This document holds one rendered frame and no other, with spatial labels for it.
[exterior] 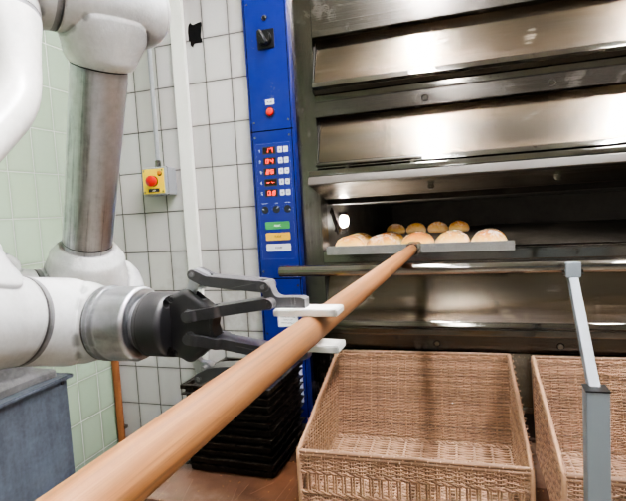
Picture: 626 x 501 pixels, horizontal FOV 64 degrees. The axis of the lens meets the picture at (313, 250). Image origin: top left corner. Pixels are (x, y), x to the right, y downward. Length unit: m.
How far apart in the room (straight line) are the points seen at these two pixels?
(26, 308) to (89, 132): 0.51
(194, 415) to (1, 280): 0.32
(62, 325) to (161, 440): 0.36
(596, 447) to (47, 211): 1.71
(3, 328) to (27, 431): 0.62
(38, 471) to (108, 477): 0.97
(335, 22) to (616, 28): 0.81
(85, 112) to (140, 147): 1.01
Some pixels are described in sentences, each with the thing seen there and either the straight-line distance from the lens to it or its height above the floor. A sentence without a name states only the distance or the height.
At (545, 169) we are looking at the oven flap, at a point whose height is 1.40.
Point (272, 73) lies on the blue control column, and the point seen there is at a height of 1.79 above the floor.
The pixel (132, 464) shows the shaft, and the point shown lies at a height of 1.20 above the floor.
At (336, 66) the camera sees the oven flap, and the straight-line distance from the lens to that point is 1.74.
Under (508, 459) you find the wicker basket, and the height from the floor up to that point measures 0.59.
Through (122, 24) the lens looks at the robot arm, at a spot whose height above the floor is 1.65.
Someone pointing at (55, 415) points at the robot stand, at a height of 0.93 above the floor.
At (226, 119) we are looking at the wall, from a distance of 1.85.
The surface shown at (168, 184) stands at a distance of 1.88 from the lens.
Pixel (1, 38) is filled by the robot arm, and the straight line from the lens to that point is 0.87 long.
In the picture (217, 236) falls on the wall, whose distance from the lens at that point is 1.85.
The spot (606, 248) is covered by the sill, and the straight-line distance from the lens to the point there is 1.67.
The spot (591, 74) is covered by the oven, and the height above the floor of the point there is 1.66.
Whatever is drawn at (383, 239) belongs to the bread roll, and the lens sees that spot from 1.54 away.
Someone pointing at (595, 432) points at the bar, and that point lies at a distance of 1.14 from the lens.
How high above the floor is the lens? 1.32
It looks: 4 degrees down
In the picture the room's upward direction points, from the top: 3 degrees counter-clockwise
